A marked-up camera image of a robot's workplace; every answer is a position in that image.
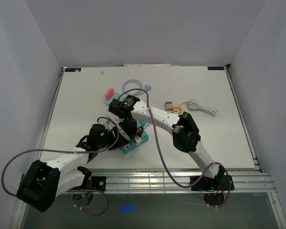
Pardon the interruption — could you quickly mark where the round light blue power strip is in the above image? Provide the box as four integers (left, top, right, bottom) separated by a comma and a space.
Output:
105, 98, 113, 106

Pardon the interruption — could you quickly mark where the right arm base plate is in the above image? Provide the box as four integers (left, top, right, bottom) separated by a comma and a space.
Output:
190, 175, 235, 191

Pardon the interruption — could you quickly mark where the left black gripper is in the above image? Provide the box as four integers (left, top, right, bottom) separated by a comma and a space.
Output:
97, 126, 129, 150

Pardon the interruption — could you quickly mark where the brown pink plug adapter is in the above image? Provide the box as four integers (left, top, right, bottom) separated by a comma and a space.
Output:
164, 101, 174, 111

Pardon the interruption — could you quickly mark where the green plug adapter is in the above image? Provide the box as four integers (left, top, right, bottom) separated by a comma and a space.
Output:
113, 93, 120, 99

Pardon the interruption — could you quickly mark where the left blue corner label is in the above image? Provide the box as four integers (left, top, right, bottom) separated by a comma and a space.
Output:
65, 68, 81, 72

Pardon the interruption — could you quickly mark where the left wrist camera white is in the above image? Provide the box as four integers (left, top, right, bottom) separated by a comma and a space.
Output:
97, 117, 112, 128

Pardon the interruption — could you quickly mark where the small blue square socket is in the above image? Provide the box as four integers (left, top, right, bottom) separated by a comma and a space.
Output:
139, 120, 147, 126

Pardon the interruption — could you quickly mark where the white cable of orange strip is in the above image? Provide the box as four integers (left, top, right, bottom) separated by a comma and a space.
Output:
178, 99, 217, 117

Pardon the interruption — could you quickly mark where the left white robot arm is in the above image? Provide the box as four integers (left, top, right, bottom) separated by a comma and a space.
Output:
16, 124, 128, 212

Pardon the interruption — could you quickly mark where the white silver plug adapter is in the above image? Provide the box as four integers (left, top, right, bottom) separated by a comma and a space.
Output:
132, 135, 142, 146

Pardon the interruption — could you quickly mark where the right blue corner label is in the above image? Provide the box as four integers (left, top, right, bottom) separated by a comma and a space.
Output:
207, 66, 225, 71

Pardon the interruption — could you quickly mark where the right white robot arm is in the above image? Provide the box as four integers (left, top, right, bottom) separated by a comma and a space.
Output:
109, 95, 232, 189

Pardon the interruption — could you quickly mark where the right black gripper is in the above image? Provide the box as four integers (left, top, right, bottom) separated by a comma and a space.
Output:
119, 119, 144, 142

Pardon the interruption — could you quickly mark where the teal power strip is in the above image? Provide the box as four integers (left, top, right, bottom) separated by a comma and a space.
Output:
120, 131, 149, 155

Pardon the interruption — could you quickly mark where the aluminium frame rail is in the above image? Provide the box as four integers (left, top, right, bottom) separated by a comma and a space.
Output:
92, 170, 276, 194

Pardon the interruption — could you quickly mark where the blue corner label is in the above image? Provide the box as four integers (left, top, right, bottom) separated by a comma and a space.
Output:
207, 66, 225, 71
65, 68, 81, 72

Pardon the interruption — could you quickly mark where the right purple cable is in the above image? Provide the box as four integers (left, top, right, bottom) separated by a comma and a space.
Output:
120, 88, 231, 208

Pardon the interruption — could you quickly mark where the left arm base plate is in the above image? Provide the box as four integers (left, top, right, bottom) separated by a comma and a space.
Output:
72, 176, 107, 191

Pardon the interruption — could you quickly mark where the orange power strip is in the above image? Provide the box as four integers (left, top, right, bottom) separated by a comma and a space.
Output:
173, 106, 183, 115

